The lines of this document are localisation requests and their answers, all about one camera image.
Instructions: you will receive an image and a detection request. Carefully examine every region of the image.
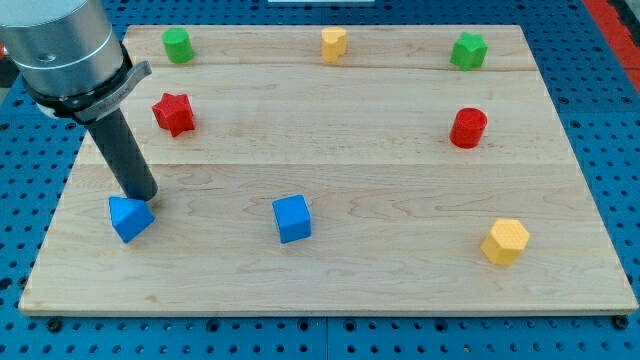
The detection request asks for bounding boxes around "grey clamp mount flange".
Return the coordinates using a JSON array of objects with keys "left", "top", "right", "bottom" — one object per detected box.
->
[{"left": 23, "top": 45, "right": 152, "bottom": 124}]

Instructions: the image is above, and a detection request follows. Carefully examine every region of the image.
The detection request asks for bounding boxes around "red star block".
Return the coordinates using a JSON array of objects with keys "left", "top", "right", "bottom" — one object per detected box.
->
[{"left": 152, "top": 93, "right": 196, "bottom": 137}]

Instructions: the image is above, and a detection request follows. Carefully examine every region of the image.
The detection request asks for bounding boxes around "yellow heart block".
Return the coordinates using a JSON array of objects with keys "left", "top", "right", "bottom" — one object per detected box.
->
[{"left": 321, "top": 26, "right": 347, "bottom": 63}]

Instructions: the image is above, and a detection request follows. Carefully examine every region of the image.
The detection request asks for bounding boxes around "green cylinder block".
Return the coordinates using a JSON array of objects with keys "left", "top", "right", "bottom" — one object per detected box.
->
[{"left": 161, "top": 27, "right": 194, "bottom": 64}]

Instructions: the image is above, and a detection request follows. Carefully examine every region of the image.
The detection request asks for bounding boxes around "blue triangle block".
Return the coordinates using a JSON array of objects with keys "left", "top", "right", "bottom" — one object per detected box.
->
[{"left": 108, "top": 197, "right": 155, "bottom": 243}]

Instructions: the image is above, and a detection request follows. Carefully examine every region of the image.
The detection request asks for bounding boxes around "green star block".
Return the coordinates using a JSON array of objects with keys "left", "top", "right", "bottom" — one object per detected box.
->
[{"left": 450, "top": 32, "right": 488, "bottom": 71}]

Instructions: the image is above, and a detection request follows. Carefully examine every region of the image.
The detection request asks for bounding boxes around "red cylinder block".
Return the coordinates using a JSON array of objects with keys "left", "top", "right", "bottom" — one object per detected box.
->
[{"left": 449, "top": 107, "right": 488, "bottom": 149}]

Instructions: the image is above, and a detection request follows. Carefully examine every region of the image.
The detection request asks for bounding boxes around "yellow hexagon block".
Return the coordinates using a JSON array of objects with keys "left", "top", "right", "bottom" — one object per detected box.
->
[{"left": 480, "top": 218, "right": 530, "bottom": 265}]

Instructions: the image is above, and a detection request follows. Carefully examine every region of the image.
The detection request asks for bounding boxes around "wooden board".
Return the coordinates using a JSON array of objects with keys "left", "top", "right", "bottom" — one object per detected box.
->
[{"left": 19, "top": 25, "right": 638, "bottom": 317}]

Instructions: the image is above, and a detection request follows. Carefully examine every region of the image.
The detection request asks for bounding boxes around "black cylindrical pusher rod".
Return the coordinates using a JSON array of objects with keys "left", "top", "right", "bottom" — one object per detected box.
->
[{"left": 86, "top": 109, "right": 158, "bottom": 201}]

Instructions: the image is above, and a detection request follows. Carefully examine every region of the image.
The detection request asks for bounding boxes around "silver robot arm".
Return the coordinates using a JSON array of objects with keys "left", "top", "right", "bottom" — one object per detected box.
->
[{"left": 1, "top": 0, "right": 158, "bottom": 201}]

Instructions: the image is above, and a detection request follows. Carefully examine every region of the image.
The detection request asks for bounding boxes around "blue cube block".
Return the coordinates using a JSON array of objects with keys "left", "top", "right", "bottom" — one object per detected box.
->
[{"left": 272, "top": 194, "right": 312, "bottom": 244}]

